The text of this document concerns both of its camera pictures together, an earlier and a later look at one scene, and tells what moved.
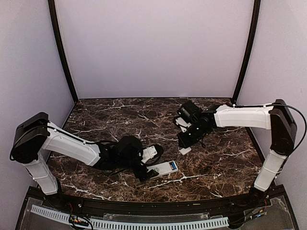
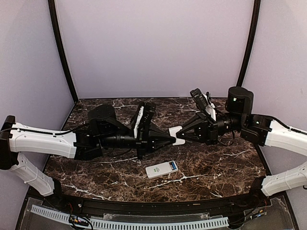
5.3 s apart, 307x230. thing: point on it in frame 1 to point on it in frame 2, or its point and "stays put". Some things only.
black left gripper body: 125,164 to 112,141
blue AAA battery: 173,166 stays put
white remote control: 163,168 stays put
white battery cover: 184,151 to 173,132
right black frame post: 250,49 stays put
